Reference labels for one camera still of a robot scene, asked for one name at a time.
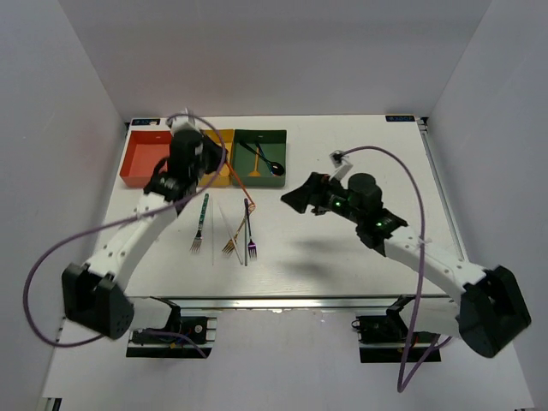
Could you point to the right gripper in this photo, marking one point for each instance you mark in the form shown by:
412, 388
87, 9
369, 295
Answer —
314, 186

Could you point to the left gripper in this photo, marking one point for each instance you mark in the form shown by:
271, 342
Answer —
215, 151

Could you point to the black spoon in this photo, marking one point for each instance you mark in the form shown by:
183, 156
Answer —
280, 167

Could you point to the thin white chopstick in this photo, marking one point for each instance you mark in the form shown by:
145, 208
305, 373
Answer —
212, 240

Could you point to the orange chopstick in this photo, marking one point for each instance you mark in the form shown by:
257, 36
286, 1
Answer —
242, 186

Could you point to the orange spoon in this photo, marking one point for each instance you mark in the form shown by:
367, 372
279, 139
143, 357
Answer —
255, 172

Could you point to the teal chopstick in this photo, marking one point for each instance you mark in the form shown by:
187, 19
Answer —
245, 241

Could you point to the purple fork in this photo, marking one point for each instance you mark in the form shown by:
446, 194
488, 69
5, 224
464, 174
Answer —
251, 246

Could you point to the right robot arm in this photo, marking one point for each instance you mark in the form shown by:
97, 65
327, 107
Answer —
484, 308

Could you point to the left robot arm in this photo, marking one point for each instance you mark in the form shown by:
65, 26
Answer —
94, 292

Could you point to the yellow paper box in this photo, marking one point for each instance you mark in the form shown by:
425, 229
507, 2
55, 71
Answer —
224, 178

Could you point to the red paper box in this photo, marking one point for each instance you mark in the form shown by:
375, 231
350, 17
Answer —
143, 152

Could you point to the left blue table label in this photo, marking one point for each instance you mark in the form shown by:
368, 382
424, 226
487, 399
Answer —
144, 122

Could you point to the blue table label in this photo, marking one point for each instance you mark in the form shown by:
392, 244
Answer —
399, 118
144, 122

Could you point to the dark green paper box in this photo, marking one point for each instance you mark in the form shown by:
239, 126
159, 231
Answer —
274, 145

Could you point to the gold fork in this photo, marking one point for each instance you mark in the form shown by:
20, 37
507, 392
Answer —
227, 248

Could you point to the right blue table label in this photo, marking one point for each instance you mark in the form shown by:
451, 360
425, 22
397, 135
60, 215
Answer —
399, 118

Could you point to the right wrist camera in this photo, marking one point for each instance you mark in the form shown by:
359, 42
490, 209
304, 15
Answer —
342, 165

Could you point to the green handled silver fork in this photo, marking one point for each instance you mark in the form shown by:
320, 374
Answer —
197, 240

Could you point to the aluminium table front rail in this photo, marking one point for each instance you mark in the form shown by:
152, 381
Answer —
352, 302

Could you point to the aluminium table side rail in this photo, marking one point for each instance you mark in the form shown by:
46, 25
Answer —
449, 214

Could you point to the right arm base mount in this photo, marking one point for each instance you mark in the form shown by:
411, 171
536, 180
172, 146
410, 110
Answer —
382, 337

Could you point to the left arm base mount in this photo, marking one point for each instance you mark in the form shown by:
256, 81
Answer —
175, 331

